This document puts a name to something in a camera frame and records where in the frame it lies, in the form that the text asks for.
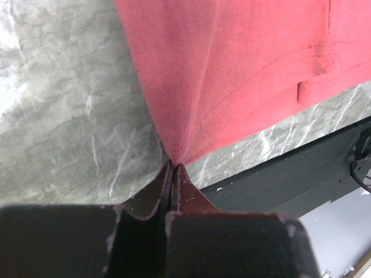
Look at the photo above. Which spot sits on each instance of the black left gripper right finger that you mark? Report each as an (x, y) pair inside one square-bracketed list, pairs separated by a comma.
[(203, 241)]

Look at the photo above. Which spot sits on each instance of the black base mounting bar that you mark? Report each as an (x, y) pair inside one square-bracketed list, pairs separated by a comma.
[(296, 182)]

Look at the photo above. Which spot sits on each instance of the salmon pink t-shirt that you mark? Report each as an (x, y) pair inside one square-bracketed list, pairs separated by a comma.
[(216, 72)]

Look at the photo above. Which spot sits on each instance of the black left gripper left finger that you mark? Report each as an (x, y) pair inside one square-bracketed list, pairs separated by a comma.
[(120, 240)]

